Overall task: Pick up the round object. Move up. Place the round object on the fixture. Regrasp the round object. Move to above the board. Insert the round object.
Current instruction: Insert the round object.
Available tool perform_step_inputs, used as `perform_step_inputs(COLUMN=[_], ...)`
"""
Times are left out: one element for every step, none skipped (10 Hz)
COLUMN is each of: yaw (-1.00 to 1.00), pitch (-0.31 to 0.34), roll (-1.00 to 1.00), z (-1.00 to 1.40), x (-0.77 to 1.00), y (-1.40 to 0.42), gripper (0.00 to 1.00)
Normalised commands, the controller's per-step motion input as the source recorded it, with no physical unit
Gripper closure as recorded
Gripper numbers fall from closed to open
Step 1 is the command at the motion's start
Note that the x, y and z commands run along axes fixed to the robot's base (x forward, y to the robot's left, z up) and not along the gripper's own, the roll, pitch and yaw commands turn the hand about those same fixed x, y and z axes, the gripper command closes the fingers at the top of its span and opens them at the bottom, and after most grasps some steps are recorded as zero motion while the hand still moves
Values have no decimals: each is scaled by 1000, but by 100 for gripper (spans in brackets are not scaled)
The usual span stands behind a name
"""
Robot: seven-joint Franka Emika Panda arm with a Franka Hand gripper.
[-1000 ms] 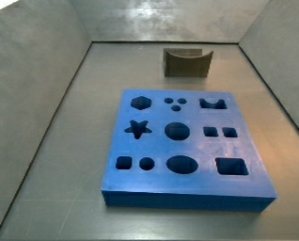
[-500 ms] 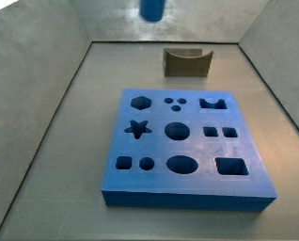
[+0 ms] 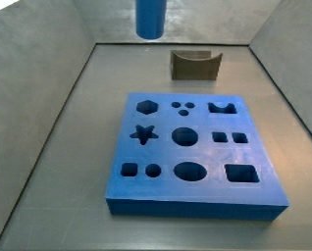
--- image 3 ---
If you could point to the blue cylinder peg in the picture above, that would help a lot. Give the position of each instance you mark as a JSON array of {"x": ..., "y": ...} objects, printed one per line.
[{"x": 150, "y": 18}]

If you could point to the blue shape-sorting board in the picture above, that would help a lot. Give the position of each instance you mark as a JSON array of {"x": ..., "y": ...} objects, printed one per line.
[{"x": 190, "y": 160}]

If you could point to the dark grey cradle stand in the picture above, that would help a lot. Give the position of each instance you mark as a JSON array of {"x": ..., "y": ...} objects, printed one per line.
[{"x": 194, "y": 65}]

